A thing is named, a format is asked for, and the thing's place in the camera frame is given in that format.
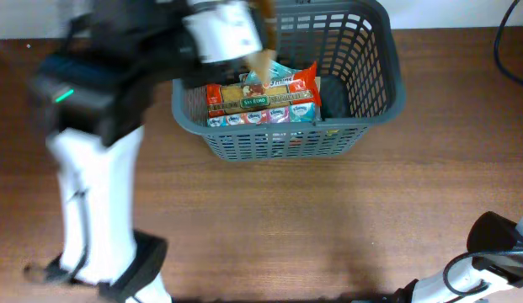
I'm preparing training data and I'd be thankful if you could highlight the San Remo spaghetti pack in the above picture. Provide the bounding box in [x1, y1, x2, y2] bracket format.
[206, 62, 321, 118]

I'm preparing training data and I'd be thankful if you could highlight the beige clear wrapper bag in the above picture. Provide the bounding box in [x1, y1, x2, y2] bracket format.
[246, 0, 277, 83]

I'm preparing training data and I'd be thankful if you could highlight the light teal tissue pack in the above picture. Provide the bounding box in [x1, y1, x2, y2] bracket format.
[239, 61, 299, 83]

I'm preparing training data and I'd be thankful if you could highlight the blue pasta pack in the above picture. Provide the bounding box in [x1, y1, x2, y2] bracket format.
[207, 103, 321, 128]

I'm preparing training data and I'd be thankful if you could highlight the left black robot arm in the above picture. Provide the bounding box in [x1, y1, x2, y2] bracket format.
[24, 1, 266, 302]

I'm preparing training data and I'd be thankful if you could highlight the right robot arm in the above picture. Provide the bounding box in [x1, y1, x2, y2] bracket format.
[390, 211, 523, 303]

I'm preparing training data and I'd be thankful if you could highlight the grey plastic shopping basket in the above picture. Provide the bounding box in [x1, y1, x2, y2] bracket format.
[172, 0, 405, 162]

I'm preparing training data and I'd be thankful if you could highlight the right black cable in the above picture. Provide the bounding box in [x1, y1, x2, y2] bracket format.
[492, 0, 523, 89]

